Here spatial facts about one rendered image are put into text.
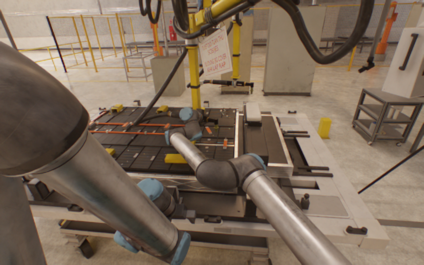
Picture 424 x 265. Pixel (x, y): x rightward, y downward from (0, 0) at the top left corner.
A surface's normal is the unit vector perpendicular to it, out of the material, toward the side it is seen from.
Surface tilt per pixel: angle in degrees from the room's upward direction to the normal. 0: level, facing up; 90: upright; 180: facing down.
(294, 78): 90
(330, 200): 0
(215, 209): 0
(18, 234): 92
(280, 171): 90
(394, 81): 90
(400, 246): 0
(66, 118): 77
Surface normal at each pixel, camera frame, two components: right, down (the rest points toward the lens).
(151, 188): -0.16, -0.69
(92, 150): 0.98, -0.10
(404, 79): -0.95, 0.17
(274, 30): -0.12, 0.47
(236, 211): -0.03, -0.88
